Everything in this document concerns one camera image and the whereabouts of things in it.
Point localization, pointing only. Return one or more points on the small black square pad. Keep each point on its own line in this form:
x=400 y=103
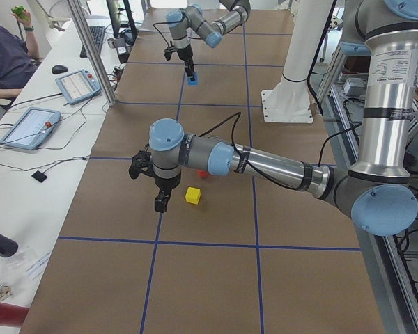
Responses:
x=39 y=176

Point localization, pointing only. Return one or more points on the far teach pendant tablet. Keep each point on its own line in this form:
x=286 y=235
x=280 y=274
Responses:
x=78 y=86

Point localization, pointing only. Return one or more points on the green toy in hand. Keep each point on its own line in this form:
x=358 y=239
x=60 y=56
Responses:
x=19 y=11

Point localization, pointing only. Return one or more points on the dark cylinder bottle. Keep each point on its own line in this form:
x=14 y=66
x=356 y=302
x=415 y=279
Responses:
x=8 y=247

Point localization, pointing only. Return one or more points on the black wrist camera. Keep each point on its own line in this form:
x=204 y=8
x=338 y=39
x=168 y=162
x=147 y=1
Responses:
x=168 y=52
x=142 y=164

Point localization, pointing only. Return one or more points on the red cylinder object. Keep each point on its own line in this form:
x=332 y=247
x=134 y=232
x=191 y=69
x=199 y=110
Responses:
x=12 y=315

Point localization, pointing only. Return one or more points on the seated person in navy shirt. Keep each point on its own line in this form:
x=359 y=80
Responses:
x=17 y=57

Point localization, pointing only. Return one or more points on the grey power supply box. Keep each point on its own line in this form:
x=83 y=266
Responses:
x=354 y=87

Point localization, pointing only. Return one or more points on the yellow cube block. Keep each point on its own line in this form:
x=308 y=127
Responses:
x=193 y=195

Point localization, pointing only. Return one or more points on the blue cube block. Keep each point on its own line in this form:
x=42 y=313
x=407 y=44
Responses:
x=193 y=80

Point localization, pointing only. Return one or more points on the teach pendant tablet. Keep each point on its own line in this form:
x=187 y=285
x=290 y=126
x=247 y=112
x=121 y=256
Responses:
x=78 y=86
x=32 y=129

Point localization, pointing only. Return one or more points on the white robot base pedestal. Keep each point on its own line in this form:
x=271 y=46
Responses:
x=289 y=101

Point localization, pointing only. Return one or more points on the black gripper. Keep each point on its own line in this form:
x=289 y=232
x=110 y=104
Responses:
x=166 y=183
x=185 y=53

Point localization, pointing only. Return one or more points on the near teach pendant tablet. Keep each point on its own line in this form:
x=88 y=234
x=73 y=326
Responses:
x=32 y=129

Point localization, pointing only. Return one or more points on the black computer mouse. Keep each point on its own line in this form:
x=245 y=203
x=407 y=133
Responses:
x=59 y=69

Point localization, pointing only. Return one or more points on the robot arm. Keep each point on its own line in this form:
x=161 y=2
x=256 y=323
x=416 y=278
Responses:
x=180 y=21
x=373 y=192

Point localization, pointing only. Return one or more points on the red cube block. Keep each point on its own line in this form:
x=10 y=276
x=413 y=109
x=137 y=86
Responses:
x=202 y=173

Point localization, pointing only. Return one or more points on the aluminium frame post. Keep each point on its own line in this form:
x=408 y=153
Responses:
x=93 y=54

